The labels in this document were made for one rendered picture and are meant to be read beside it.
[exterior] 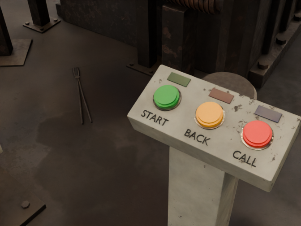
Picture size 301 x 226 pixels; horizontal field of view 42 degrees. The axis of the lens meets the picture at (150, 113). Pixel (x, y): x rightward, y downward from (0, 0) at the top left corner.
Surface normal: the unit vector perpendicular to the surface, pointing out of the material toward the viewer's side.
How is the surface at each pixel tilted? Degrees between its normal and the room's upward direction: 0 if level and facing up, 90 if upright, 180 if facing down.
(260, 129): 20
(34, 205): 0
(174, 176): 90
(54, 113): 0
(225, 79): 0
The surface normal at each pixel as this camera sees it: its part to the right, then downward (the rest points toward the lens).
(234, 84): -0.02, -0.73
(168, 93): -0.21, -0.48
